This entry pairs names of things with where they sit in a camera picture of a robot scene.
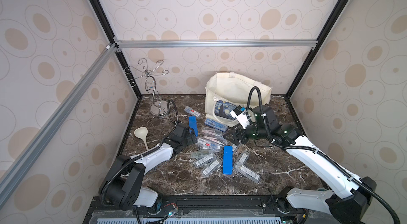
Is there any clear case green compass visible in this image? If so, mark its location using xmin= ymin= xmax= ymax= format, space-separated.
xmin=190 ymin=149 xmax=215 ymax=159

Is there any chrome wire jewelry stand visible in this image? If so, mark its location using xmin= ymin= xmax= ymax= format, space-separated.
xmin=124 ymin=58 xmax=169 ymax=117

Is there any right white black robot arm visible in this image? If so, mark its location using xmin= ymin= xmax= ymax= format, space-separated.
xmin=228 ymin=86 xmax=400 ymax=224

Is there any clear case right small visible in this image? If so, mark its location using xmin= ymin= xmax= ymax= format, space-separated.
xmin=233 ymin=150 xmax=250 ymax=169

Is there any cream canvas starry-night tote bag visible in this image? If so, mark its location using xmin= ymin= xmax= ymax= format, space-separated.
xmin=205 ymin=72 xmax=272 ymax=127

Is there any blue opaque case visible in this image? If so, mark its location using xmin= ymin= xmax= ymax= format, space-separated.
xmin=223 ymin=146 xmax=233 ymax=175
xmin=188 ymin=116 xmax=198 ymax=137

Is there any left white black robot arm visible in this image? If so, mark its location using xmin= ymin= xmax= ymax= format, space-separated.
xmin=99 ymin=99 xmax=197 ymax=212

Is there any clear case barcode far right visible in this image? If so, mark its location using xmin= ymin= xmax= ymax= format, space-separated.
xmin=235 ymin=163 xmax=260 ymax=184

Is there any aluminium rail left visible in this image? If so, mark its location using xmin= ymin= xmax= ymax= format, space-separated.
xmin=1 ymin=43 xmax=118 ymax=208

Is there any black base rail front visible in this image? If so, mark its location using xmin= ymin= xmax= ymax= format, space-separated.
xmin=84 ymin=195 xmax=337 ymax=224

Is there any horizontal aluminium rail back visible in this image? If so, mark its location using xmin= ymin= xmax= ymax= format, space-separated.
xmin=117 ymin=39 xmax=318 ymax=49

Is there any cream spoon grey handle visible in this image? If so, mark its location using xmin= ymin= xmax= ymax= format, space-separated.
xmin=134 ymin=127 xmax=149 ymax=150

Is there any clear case barcode lower middle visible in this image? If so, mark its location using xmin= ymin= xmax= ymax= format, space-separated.
xmin=194 ymin=155 xmax=217 ymax=168

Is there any small clear case red label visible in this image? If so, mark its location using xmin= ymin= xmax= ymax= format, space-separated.
xmin=184 ymin=106 xmax=201 ymax=118

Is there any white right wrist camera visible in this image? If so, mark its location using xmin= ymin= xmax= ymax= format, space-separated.
xmin=230 ymin=105 xmax=250 ymax=129

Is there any clear case pink compass upper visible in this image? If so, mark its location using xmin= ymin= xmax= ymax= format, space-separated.
xmin=201 ymin=126 xmax=223 ymax=137

